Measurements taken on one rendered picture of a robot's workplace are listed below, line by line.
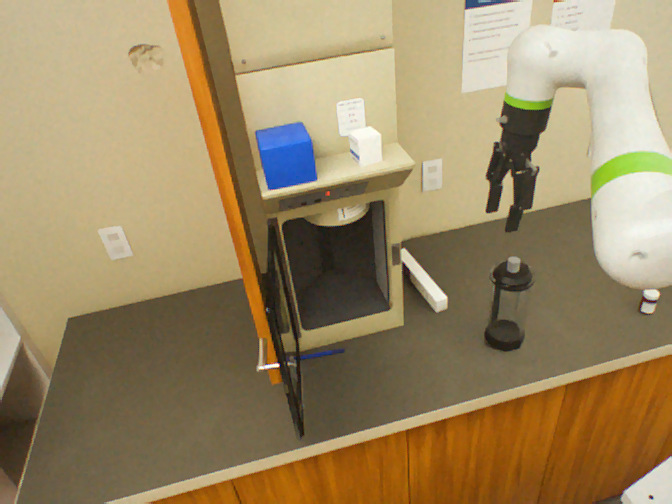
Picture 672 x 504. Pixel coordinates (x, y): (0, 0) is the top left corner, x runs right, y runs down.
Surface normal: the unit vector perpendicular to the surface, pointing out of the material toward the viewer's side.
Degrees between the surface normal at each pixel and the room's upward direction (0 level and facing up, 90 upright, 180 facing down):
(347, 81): 90
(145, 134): 90
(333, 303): 0
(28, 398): 90
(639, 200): 22
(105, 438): 0
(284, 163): 90
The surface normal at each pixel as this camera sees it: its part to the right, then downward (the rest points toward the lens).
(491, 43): 0.24, 0.55
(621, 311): -0.10, -0.80
